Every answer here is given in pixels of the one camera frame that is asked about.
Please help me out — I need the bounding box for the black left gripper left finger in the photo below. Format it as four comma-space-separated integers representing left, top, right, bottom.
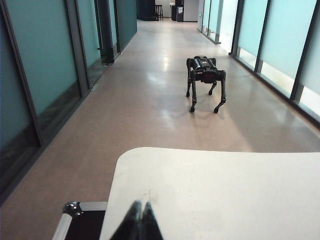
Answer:
109, 200, 143, 240

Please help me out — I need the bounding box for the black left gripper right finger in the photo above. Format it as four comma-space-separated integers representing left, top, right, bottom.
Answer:
140, 201, 165, 240

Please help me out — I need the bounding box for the black quadruped robot dog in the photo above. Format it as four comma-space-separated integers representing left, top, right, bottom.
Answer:
185, 55, 227, 114

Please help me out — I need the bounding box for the black case with aluminium edges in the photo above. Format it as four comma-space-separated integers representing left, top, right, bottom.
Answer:
51, 200, 109, 240

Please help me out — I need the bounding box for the dark wooden bar stool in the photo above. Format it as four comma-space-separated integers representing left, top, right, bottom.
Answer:
154, 4, 165, 21

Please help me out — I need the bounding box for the black floor box white label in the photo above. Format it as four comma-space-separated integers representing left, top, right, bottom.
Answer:
171, 0, 185, 23

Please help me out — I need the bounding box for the dark teal counter cabinet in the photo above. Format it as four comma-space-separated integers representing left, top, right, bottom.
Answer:
136, 0, 157, 22

